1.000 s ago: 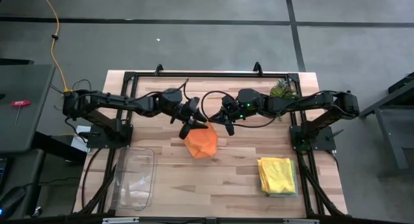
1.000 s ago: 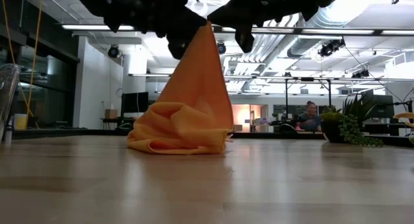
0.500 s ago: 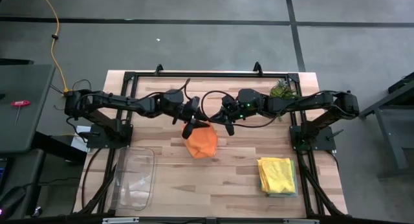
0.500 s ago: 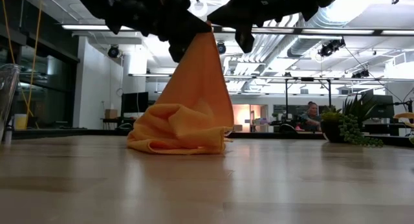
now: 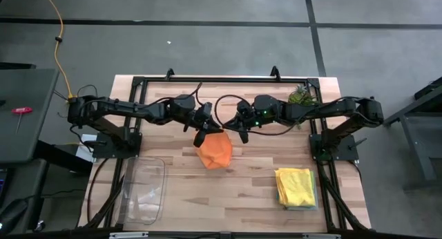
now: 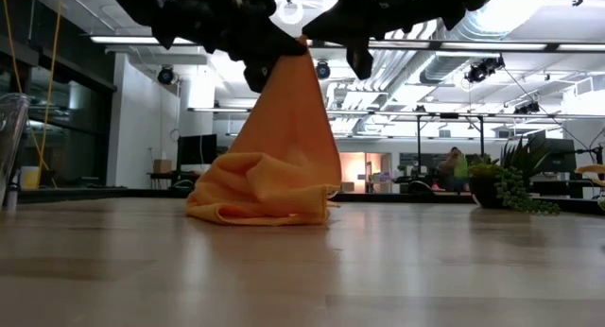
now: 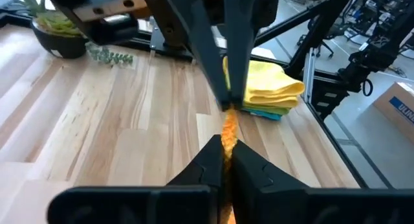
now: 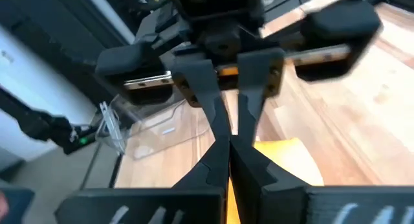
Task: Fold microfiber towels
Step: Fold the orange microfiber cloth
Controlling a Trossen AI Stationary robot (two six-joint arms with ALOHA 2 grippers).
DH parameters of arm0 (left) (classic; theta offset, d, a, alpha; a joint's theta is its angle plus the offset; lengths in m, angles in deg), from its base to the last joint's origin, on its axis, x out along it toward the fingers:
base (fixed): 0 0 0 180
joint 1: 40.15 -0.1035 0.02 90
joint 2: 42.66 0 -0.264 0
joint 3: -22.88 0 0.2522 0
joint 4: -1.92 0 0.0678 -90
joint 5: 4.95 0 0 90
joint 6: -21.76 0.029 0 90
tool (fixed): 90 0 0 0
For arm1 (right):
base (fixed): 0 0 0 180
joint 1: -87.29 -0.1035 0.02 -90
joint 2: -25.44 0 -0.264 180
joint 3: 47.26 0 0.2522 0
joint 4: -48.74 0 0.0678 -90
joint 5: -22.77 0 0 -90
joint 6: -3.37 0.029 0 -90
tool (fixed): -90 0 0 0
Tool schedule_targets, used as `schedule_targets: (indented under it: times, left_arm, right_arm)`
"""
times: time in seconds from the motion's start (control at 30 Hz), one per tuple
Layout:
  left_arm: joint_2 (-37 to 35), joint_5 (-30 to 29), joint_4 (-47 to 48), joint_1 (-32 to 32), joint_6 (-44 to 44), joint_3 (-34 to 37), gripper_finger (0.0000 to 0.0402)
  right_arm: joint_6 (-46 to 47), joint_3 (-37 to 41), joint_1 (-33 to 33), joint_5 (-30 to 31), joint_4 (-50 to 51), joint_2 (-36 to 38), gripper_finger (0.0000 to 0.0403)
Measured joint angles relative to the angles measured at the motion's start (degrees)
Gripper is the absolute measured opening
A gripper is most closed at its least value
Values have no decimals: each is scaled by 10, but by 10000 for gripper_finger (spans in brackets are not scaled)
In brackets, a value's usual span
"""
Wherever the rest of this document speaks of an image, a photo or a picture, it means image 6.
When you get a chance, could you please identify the person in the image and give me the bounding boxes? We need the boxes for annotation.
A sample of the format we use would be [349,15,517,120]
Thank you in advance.
[438,146,470,193]

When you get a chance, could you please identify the clear plastic bin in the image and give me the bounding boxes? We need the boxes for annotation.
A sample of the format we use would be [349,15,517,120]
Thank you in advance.
[0,93,32,211]

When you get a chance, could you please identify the long ceiling light strip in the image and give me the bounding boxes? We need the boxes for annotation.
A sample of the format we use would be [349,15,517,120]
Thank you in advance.
[89,35,199,46]

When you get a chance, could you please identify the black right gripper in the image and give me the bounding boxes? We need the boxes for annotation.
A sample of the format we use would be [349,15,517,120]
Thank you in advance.
[301,0,503,81]

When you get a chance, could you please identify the orange microfiber towel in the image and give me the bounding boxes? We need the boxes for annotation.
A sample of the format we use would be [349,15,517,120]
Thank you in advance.
[184,35,343,227]

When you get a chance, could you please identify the black aluminium table frame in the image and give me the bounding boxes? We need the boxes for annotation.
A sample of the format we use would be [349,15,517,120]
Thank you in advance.
[17,187,605,215]

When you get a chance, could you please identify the white ring lamp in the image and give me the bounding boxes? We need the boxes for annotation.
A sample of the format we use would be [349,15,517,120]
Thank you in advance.
[277,0,304,26]

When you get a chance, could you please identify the potted succulent plant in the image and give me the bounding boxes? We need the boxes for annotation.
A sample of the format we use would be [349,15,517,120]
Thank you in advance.
[466,136,562,216]

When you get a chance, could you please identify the black computer monitor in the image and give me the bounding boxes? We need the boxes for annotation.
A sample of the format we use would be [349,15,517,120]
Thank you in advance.
[177,133,219,167]
[527,136,579,175]

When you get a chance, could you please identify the yellow extension cable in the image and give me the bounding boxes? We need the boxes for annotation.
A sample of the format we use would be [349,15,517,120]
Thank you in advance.
[0,0,63,190]

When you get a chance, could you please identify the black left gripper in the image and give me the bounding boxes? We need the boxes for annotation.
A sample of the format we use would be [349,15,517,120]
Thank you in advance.
[103,0,309,95]

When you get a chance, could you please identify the yellow bucket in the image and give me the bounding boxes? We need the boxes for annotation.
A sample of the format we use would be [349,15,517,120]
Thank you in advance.
[19,165,42,191]

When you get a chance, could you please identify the small grey canister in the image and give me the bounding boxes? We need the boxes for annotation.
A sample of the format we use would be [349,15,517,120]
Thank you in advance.
[3,184,20,213]

